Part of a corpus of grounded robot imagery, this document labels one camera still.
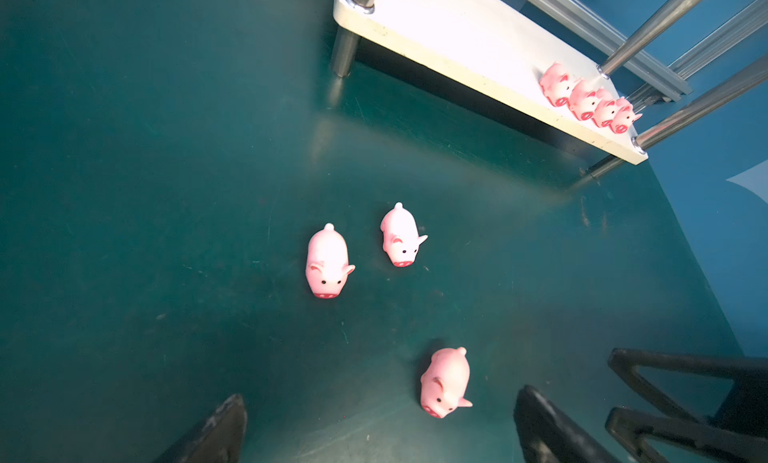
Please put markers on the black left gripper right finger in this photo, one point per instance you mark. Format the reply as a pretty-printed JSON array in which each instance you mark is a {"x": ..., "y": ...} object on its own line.
[{"x": 547, "y": 434}]

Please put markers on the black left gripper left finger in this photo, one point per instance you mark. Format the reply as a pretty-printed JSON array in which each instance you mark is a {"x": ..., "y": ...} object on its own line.
[{"x": 217, "y": 438}]

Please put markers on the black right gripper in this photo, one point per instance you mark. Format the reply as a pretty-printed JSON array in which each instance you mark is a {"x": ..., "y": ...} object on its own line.
[{"x": 713, "y": 407}]

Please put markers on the pink toy pig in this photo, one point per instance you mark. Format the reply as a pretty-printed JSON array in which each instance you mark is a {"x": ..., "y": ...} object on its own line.
[
  {"x": 401, "y": 238},
  {"x": 605, "y": 110},
  {"x": 327, "y": 265},
  {"x": 624, "y": 116},
  {"x": 557, "y": 84},
  {"x": 583, "y": 100},
  {"x": 444, "y": 383}
]

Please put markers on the white two-tier shelf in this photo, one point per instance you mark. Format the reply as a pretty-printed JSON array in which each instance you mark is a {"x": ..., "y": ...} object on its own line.
[{"x": 492, "y": 48}]

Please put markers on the rear aluminium crossbar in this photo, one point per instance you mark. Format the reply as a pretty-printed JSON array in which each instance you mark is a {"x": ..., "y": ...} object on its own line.
[{"x": 661, "y": 82}]

